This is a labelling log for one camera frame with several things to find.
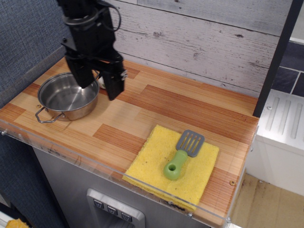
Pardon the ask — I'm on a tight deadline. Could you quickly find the dark right frame post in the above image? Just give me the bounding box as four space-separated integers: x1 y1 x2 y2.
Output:
253 0 304 118

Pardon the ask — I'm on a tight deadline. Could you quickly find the white toy sink unit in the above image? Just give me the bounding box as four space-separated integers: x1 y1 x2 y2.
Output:
245 90 304 195

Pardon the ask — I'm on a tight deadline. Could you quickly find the green grey toy spatula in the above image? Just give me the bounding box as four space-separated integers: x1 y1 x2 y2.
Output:
163 130 205 181

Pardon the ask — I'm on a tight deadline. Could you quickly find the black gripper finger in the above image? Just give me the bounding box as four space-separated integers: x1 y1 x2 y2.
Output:
66 56 93 88
102 69 125 101

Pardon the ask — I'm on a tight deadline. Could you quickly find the plush sushi roll toy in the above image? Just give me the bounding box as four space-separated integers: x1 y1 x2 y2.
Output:
98 77 106 89

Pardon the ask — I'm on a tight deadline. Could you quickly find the yellow cloth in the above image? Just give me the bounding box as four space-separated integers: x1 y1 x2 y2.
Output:
123 125 219 211

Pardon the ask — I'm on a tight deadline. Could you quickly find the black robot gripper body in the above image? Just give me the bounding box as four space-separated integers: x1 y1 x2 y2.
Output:
62 19 125 73

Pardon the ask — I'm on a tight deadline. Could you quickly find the grey dispenser button panel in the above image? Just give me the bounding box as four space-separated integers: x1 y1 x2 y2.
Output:
86 188 146 228

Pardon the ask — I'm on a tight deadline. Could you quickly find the stainless steel pot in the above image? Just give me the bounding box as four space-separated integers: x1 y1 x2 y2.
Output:
35 72 99 124

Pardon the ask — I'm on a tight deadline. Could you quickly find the silver toy fridge cabinet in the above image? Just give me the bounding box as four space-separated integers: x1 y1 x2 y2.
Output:
34 149 206 228

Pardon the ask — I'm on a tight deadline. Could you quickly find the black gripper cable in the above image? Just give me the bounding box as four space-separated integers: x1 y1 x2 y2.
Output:
95 0 122 33

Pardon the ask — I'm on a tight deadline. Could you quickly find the yellow object bottom left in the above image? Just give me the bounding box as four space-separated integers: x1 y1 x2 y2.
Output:
5 219 29 228

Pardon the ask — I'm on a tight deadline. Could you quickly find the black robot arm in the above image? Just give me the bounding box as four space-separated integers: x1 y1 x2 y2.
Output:
58 0 127 100

